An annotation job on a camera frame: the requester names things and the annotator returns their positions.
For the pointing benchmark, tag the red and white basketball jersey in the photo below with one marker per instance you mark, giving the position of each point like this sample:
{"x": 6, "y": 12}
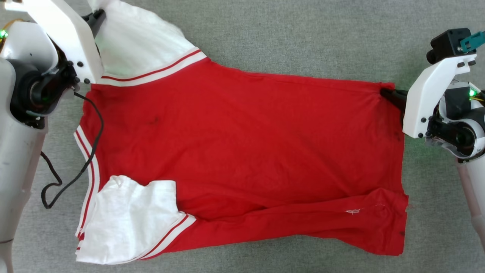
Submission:
{"x": 246, "y": 151}

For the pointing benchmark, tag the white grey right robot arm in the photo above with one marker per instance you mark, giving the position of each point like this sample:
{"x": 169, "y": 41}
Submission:
{"x": 470, "y": 182}

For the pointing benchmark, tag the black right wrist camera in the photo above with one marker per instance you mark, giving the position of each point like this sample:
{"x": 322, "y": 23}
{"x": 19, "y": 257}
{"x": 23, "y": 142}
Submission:
{"x": 447, "y": 41}

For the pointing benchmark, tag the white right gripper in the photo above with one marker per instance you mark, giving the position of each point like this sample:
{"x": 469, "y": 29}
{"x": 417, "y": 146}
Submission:
{"x": 420, "y": 102}

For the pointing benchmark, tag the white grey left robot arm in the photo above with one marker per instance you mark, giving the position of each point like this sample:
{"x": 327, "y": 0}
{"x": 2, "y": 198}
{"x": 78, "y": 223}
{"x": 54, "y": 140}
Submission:
{"x": 15, "y": 159}

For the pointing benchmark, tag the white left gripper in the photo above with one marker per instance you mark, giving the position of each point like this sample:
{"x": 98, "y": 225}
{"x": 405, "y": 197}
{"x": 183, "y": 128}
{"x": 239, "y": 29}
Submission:
{"x": 68, "y": 34}

